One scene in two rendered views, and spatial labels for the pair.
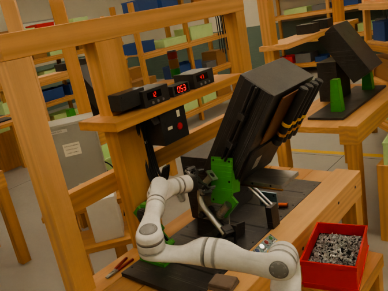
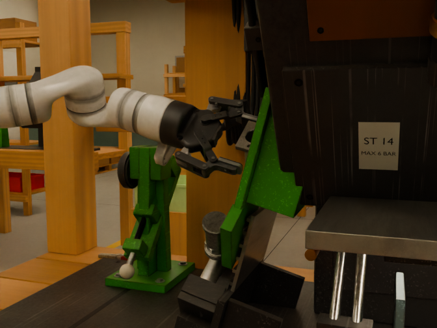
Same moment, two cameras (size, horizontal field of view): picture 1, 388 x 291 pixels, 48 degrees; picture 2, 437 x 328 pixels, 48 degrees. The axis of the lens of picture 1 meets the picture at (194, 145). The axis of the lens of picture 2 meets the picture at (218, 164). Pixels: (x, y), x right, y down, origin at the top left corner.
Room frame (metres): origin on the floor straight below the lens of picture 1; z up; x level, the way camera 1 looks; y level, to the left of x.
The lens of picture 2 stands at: (1.45, -0.73, 1.25)
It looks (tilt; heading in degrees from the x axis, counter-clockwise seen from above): 6 degrees down; 67
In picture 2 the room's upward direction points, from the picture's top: straight up
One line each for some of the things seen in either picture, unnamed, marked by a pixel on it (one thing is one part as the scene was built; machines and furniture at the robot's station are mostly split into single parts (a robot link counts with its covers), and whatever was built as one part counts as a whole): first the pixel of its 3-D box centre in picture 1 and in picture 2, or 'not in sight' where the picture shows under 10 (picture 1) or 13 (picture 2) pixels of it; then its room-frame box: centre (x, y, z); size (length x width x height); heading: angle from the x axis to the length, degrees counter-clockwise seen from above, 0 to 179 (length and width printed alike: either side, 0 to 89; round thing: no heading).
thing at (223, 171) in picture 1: (226, 178); (281, 160); (1.81, -0.11, 1.17); 0.13 x 0.12 x 0.20; 137
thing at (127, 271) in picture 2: not in sight; (130, 261); (1.65, 0.17, 0.96); 0.06 x 0.03 x 0.06; 47
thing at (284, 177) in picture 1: (253, 176); (393, 211); (1.90, -0.24, 1.11); 0.39 x 0.16 x 0.03; 47
